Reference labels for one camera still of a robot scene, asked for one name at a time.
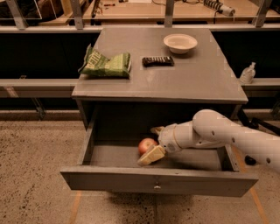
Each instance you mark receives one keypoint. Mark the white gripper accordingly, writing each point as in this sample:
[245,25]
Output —
[167,137]

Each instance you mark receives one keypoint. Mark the red apple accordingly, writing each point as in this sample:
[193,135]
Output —
[145,144]

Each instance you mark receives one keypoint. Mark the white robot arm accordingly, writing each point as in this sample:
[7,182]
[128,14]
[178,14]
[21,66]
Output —
[210,129]

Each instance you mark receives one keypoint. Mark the open grey top drawer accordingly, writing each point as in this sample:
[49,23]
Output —
[108,162]

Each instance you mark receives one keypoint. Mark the grey cabinet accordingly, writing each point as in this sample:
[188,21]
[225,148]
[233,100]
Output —
[199,76]

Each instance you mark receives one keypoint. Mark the green chip bag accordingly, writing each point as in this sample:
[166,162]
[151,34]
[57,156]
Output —
[97,65]

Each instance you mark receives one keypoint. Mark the white bowl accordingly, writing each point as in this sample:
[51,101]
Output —
[180,43]

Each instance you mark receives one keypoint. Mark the clear sanitizer bottle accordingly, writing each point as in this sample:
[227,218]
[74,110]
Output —
[248,74]

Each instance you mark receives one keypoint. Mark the coiled tool on bench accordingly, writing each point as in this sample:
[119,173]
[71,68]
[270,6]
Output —
[217,6]

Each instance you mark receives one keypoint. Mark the metal railing shelf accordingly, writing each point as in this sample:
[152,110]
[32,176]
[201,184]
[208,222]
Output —
[94,15]

